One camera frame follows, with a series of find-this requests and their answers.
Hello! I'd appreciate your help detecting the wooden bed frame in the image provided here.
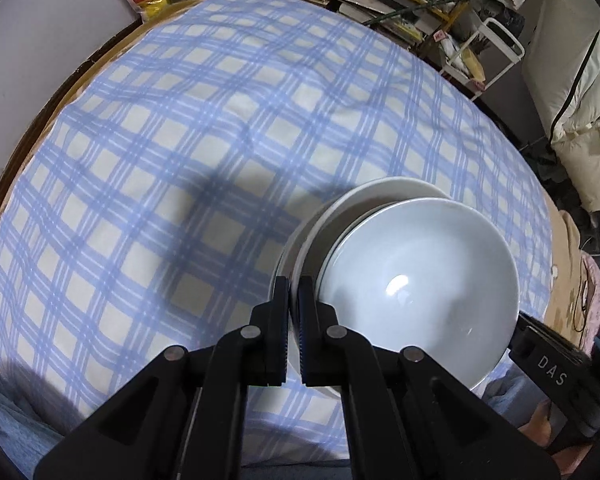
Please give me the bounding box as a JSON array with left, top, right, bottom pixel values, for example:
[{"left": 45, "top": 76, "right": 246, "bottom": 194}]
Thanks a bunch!
[{"left": 0, "top": 25, "right": 148, "bottom": 376}]

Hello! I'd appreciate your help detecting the large plain white bowl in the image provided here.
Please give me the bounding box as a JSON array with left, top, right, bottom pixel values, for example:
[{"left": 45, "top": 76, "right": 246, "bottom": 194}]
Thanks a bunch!
[{"left": 316, "top": 198, "right": 521, "bottom": 393}]

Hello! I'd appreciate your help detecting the beige flower blanket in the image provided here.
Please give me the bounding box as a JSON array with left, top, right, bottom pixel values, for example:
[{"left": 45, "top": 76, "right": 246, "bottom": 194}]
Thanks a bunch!
[{"left": 542, "top": 195, "right": 600, "bottom": 356}]

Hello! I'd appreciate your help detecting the person's blue fleece clothing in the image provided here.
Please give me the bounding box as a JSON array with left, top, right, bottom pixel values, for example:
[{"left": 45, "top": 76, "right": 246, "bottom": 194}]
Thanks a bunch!
[{"left": 0, "top": 360, "right": 551, "bottom": 480}]

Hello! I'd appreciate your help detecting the pile of flat books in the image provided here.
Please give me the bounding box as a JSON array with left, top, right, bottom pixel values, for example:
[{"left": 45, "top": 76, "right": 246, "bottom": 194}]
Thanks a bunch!
[{"left": 325, "top": 0, "right": 426, "bottom": 48}]

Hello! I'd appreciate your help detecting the large cherry print plate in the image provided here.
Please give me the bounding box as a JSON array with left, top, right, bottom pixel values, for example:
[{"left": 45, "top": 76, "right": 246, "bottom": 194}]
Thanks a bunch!
[{"left": 270, "top": 176, "right": 453, "bottom": 401}]

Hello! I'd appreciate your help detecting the yellow bag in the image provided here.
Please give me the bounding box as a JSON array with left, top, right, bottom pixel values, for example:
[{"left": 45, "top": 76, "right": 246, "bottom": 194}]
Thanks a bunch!
[{"left": 127, "top": 0, "right": 173, "bottom": 23}]

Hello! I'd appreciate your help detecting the blue plaid bed sheet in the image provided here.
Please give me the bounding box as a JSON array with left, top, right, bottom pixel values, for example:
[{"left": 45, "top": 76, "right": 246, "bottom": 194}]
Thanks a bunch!
[{"left": 0, "top": 0, "right": 553, "bottom": 466}]

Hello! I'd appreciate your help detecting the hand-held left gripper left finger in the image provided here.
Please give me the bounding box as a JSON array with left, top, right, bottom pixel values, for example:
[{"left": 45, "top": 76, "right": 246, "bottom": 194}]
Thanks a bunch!
[{"left": 32, "top": 276, "right": 291, "bottom": 480}]

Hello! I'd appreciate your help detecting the white utility cart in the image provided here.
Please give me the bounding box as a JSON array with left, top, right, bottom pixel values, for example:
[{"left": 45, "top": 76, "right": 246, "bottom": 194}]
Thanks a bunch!
[{"left": 440, "top": 17, "right": 526, "bottom": 103}]

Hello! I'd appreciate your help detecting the yellow wooden shelf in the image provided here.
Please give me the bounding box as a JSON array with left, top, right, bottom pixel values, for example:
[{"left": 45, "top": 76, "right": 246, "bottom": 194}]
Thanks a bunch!
[{"left": 330, "top": 0, "right": 491, "bottom": 56}]

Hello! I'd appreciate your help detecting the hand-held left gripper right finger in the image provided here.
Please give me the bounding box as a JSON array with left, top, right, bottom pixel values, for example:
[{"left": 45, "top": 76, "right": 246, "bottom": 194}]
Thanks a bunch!
[{"left": 297, "top": 275, "right": 563, "bottom": 480}]

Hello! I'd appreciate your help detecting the person's right forearm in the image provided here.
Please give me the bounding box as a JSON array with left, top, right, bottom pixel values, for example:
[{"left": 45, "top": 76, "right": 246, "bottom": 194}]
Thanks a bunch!
[{"left": 517, "top": 402, "right": 588, "bottom": 461}]

